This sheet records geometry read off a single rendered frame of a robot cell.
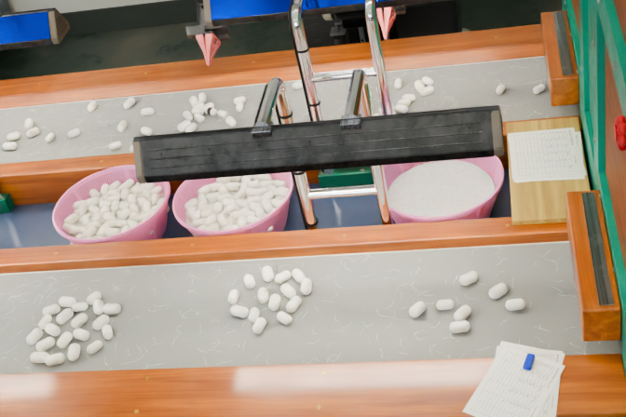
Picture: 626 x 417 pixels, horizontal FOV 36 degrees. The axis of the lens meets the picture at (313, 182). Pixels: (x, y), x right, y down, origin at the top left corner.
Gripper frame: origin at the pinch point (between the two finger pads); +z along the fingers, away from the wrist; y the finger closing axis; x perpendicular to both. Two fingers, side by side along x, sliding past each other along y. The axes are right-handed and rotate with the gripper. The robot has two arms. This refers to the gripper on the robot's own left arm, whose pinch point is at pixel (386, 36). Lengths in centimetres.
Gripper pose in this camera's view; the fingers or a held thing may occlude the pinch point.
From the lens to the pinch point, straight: 231.7
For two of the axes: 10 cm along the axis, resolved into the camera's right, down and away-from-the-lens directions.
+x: 2.2, 2.0, 9.6
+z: 0.3, 9.8, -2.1
